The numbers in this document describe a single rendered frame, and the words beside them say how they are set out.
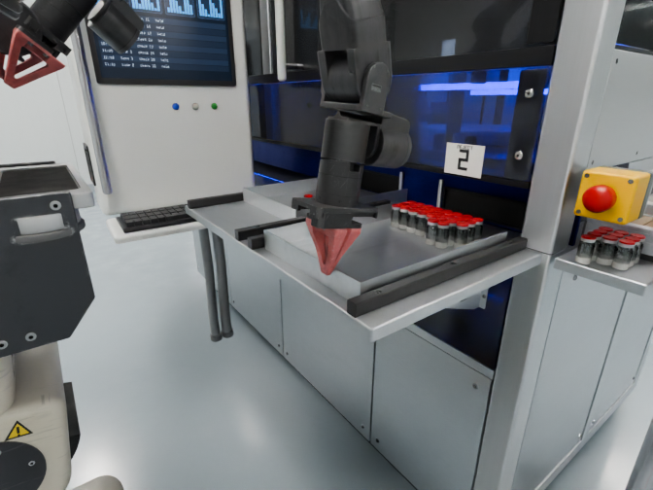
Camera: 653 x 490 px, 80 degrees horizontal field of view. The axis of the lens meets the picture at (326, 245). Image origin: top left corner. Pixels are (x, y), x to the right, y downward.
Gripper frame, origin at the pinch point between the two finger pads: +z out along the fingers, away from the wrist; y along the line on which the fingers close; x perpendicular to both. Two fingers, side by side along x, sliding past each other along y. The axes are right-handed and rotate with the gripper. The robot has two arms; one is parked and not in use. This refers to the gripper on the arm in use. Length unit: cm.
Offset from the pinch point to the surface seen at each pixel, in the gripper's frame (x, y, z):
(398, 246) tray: 5.5, 20.6, -0.4
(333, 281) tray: -1.0, 0.8, 1.7
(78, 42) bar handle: 83, -20, -32
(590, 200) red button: -18.0, 32.6, -13.8
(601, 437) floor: -14, 127, 71
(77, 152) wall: 544, 23, 38
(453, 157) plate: 8.8, 35.7, -17.4
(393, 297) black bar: -8.4, 4.9, 1.5
